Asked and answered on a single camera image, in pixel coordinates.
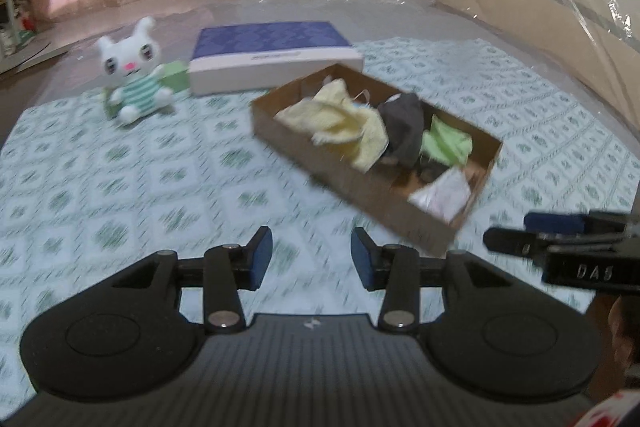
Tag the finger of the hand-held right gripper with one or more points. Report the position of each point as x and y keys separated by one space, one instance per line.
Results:
x=555 y=222
x=510 y=239

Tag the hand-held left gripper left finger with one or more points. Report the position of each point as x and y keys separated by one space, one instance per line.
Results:
x=262 y=257

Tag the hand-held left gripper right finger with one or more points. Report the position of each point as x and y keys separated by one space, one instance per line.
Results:
x=362 y=257

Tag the brown cardboard box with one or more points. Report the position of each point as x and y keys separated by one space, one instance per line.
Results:
x=390 y=207

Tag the white cloth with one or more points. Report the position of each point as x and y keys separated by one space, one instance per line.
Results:
x=442 y=197

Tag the light green cloth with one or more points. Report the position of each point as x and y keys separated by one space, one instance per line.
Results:
x=445 y=142

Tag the grey face mask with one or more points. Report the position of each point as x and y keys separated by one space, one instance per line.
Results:
x=402 y=127

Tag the yellow towel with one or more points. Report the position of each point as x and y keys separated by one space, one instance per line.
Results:
x=330 y=117

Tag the person's right hand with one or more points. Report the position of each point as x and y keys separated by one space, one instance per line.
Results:
x=617 y=342

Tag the green floral tablecloth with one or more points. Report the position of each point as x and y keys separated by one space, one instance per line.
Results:
x=125 y=187

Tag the green carton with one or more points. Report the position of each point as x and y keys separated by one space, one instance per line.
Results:
x=176 y=77

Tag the blue and white box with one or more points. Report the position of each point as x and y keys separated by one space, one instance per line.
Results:
x=270 y=52

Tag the beige bed headboard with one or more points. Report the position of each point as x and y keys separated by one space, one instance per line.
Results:
x=515 y=7

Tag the white plush bunny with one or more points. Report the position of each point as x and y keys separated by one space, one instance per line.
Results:
x=132 y=77

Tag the standing fan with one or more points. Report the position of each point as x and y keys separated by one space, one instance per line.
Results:
x=8 y=7

